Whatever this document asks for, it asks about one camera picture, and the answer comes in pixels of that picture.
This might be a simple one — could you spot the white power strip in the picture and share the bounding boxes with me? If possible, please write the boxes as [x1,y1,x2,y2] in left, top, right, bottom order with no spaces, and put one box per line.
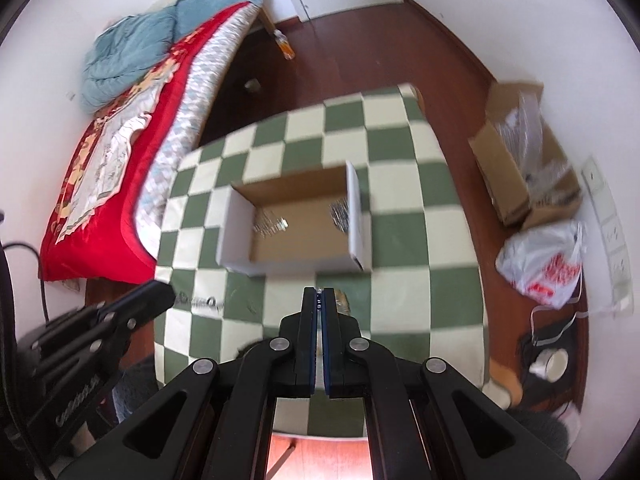
[580,156,634,315]

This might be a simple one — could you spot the green cream checkered tablecloth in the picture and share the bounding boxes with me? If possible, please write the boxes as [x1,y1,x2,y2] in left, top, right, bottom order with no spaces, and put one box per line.
[152,82,490,440]

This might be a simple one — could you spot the white cable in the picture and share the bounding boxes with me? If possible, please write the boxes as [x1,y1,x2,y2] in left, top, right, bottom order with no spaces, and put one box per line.
[529,278,626,346]

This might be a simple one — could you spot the white ceramic cup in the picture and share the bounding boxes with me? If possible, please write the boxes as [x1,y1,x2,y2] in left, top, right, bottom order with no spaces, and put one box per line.
[528,349,570,384]

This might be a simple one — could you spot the silver jewelry in box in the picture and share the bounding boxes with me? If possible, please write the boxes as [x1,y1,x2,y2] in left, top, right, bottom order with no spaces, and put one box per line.
[253,209,288,238]

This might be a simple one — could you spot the dark fuzzy cushion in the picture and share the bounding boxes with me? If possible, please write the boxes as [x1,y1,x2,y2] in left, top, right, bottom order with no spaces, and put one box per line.
[506,408,570,460]

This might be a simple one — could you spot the blue folded blanket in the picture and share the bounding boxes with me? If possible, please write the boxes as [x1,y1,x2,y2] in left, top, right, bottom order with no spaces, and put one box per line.
[79,0,262,114]

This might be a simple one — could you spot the orange drink bottle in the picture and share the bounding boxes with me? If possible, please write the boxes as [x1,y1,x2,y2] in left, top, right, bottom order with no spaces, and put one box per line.
[273,29,295,61]

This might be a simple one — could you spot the white cardboard jewelry box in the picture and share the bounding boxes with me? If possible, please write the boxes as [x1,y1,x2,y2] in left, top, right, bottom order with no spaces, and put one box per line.
[216,162,366,276]

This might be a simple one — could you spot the brown cardboard box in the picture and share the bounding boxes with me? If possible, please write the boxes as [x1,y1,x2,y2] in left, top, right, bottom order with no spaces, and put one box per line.
[469,81,582,230]

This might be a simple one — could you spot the white red plastic bag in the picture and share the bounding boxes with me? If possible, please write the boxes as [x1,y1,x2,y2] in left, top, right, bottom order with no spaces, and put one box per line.
[496,220,585,309]

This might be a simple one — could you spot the clear bubble wrap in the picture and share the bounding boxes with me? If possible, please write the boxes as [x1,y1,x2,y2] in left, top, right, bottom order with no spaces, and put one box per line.
[497,92,575,206]

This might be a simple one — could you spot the silver chain near wristband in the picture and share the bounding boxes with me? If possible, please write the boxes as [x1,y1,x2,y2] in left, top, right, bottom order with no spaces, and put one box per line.
[171,292,222,311]

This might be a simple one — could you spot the red patterned bed quilt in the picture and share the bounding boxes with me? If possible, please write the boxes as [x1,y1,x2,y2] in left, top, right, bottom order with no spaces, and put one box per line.
[40,8,229,284]

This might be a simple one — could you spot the grey white bed mattress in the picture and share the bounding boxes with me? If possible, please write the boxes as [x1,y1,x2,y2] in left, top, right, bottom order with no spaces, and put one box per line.
[134,2,260,259]

